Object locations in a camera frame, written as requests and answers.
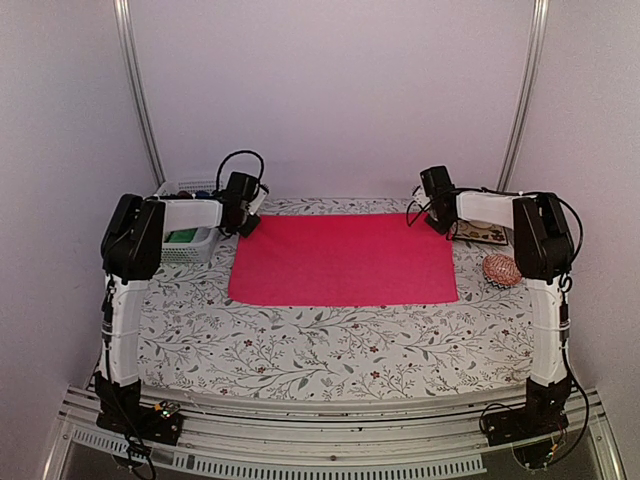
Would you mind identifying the left aluminium frame post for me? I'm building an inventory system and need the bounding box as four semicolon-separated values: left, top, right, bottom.
113;0;166;186

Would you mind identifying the patterned square coaster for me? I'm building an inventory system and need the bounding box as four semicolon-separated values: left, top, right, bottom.
453;220;509;246

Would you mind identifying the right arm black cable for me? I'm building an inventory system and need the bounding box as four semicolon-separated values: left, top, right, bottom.
405;187;585;296

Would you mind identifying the green rolled towel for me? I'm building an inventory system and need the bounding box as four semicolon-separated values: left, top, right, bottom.
166;229;197;243

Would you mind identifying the right aluminium frame post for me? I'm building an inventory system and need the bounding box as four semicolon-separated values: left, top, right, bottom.
497;0;550;191

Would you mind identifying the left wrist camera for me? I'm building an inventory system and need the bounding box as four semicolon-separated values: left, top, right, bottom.
248;184;269;214

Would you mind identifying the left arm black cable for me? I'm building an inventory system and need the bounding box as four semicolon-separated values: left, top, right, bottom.
215;150;265;196

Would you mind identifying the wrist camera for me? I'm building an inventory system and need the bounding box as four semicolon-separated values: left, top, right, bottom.
248;184;269;214
412;186;429;207

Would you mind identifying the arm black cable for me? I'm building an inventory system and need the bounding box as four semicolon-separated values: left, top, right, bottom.
405;187;585;296
215;150;265;196

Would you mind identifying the white plastic basket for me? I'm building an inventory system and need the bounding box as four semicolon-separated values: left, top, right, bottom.
155;178;219;263

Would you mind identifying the pink towel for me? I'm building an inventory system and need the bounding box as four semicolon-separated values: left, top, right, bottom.
228;214;459;307

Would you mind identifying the floral tablecloth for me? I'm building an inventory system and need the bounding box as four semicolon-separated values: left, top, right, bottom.
137;198;534;401

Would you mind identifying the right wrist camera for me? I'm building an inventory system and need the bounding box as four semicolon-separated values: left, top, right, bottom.
412;186;429;207

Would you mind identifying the aluminium frame post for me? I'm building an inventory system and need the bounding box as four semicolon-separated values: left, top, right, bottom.
497;0;550;191
113;0;166;186

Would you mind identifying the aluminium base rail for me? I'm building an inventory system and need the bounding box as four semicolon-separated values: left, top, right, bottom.
44;387;627;479

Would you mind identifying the right robot arm white sleeve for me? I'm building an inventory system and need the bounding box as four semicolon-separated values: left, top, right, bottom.
420;166;579;446

